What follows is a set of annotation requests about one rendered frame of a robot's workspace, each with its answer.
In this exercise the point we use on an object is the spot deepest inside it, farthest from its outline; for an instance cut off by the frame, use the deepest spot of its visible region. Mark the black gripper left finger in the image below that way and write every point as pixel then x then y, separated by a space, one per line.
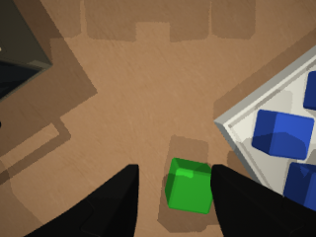
pixel 108 211

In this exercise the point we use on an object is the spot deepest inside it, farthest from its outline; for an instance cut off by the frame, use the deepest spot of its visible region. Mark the blue block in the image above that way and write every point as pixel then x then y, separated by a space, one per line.
pixel 310 93
pixel 300 184
pixel 282 135

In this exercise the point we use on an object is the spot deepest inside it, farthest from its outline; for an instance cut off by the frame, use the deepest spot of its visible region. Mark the green block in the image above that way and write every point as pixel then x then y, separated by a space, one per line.
pixel 188 186

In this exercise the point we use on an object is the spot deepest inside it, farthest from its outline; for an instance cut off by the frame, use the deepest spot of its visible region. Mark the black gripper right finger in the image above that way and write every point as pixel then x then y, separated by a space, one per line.
pixel 245 208

